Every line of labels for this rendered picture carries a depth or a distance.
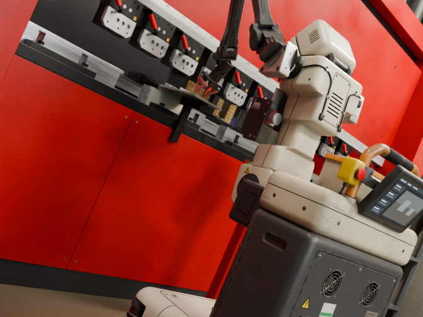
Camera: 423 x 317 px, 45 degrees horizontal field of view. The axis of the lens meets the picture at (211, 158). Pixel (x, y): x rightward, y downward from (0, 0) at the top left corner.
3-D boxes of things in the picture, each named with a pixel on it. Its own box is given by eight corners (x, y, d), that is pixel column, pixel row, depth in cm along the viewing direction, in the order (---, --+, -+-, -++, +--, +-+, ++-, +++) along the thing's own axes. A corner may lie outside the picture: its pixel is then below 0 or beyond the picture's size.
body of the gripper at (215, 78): (200, 73, 231) (211, 60, 229) (214, 82, 238) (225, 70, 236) (205, 81, 227) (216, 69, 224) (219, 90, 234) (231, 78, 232)
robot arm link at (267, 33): (266, 39, 177) (281, 40, 179) (258, 22, 184) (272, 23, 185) (259, 61, 184) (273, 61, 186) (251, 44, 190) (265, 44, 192)
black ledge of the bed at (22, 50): (4, 48, 176) (9, 36, 176) (-17, 41, 191) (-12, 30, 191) (372, 223, 389) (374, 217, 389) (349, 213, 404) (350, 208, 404)
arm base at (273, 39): (277, 41, 170) (299, 57, 178) (270, 26, 175) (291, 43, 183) (259, 58, 174) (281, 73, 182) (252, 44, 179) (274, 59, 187)
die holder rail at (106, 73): (9, 39, 188) (20, 16, 188) (3, 38, 192) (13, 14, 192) (115, 91, 223) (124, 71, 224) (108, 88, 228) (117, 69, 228)
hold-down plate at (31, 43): (28, 47, 188) (31, 39, 188) (22, 45, 191) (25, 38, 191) (94, 80, 209) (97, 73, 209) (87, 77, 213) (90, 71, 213)
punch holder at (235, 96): (224, 97, 265) (236, 67, 266) (213, 94, 271) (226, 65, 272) (242, 107, 276) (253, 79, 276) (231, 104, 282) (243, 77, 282)
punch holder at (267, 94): (247, 111, 280) (259, 82, 280) (236, 107, 286) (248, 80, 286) (263, 120, 290) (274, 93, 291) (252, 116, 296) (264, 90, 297)
